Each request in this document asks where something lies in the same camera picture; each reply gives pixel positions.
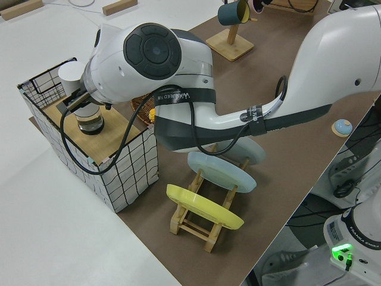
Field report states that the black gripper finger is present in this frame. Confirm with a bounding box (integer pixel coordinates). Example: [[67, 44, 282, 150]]
[[63, 89, 92, 113]]

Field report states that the wooden cabinet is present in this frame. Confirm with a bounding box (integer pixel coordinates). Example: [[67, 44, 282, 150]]
[[263, 0, 319, 16]]

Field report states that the teal mug yellow inside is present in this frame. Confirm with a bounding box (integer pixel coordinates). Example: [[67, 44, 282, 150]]
[[217, 0, 251, 26]]

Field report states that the wooden board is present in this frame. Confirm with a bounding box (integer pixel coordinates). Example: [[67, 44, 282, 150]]
[[43, 100, 140, 158]]

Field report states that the wooden mug tree stand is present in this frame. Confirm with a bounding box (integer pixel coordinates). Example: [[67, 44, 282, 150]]
[[205, 0, 258, 63]]

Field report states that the white toaster oven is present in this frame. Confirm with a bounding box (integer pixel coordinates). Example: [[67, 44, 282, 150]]
[[327, 0, 358, 14]]

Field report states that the round wicker basket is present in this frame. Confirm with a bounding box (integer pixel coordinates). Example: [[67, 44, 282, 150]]
[[130, 92, 157, 125]]

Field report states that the wooden block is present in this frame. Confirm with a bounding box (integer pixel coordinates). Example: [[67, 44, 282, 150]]
[[0, 0, 44, 21], [102, 0, 138, 15]]

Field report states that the blue dome with wooden base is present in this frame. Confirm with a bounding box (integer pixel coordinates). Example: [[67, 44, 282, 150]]
[[332, 119, 354, 138]]

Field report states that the grey plate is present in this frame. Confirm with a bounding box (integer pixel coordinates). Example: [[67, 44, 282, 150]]
[[235, 139, 266, 166]]

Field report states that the yellow plate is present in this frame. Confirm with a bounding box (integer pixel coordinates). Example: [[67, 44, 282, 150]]
[[165, 184, 245, 230]]

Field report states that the light blue plate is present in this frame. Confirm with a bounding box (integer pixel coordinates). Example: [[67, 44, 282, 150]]
[[186, 151, 257, 194]]

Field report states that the brown table mat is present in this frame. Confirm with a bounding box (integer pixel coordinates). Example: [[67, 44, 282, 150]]
[[28, 0, 381, 286]]

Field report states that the grey power strip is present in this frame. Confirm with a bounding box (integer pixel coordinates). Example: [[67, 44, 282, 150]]
[[329, 147, 374, 191]]

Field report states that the wooden dish rack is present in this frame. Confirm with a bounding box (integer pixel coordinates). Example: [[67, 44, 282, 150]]
[[169, 142, 251, 253]]

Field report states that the wire basket with grid liner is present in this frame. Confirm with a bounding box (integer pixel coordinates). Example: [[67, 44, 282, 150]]
[[17, 57, 160, 214]]

